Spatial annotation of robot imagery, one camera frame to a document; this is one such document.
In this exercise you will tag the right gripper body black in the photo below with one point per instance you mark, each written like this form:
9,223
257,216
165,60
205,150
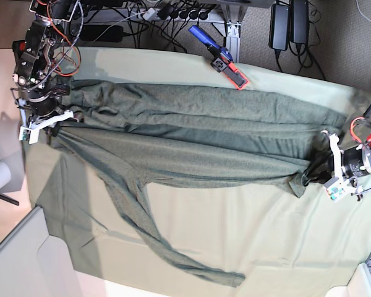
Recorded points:
53,131

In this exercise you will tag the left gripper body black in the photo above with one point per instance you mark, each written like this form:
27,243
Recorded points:
319,170

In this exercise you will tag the green grey T-shirt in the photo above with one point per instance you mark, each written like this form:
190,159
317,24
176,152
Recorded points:
188,136

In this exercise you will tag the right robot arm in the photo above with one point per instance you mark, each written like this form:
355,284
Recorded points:
37,65

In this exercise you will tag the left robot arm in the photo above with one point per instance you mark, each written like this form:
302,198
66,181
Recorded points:
352,163

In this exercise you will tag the black power brick left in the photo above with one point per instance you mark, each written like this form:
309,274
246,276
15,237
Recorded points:
102,33

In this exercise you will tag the blue orange clamp on table edge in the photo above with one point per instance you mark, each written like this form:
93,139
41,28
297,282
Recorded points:
222,61

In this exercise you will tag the black power adapter right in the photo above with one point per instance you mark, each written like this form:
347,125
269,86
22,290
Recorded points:
279,27

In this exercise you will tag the black power adapter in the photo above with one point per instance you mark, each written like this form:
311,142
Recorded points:
299,11
279,27

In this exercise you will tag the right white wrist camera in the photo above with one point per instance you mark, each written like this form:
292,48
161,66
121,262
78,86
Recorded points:
31,131

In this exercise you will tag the aluminium frame leg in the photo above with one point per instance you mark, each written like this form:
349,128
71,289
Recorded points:
233,16

